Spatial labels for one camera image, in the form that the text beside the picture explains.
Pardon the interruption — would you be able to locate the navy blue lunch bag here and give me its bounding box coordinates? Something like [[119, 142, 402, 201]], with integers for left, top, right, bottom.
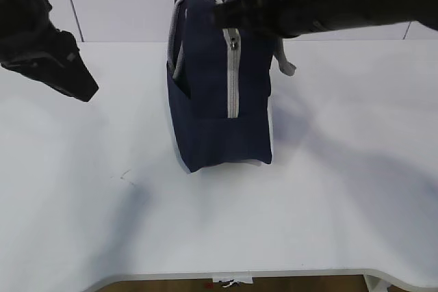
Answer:
[[167, 0, 296, 172]]

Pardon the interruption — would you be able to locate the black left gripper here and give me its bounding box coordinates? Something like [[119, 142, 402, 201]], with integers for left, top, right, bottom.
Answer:
[[1, 0, 99, 103]]

